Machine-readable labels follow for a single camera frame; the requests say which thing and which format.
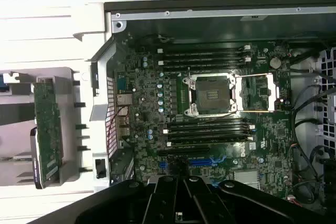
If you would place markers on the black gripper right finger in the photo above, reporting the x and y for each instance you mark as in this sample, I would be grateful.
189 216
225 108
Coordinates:
199 203

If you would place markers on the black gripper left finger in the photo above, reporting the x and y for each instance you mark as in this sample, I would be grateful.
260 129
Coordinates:
162 203

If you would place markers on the silver chipset heatsink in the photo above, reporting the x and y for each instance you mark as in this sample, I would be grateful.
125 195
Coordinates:
245 176

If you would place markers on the long black expansion slot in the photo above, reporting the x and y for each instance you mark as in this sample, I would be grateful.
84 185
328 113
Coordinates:
183 151

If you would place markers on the black RAM slot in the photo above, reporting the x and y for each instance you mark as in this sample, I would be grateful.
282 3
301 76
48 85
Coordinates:
210 135
204 55
210 142
204 50
210 122
204 67
210 128
204 61

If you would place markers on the CPU socket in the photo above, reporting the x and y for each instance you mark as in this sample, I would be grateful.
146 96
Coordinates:
212 93

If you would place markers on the green motherboard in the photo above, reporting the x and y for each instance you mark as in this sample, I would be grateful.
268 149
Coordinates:
147 90

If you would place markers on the thin metal locking lever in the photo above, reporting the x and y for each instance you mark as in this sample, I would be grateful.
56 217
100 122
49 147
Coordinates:
189 73

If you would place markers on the metal socket cover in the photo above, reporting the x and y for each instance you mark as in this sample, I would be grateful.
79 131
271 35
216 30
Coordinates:
273 90

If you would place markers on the grey parts rack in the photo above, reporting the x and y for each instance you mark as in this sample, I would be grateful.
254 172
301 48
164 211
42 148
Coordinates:
63 87

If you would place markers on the silver coin battery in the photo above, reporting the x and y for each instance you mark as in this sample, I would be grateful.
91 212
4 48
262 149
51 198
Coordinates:
275 62

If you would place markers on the perforated metal disk bay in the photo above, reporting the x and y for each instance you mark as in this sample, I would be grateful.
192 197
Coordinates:
331 108

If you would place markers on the black open PC case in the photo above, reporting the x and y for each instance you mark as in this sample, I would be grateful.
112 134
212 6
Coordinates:
210 13

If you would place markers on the hard disk with blue caddy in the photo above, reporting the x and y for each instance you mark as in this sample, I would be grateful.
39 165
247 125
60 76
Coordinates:
2 83

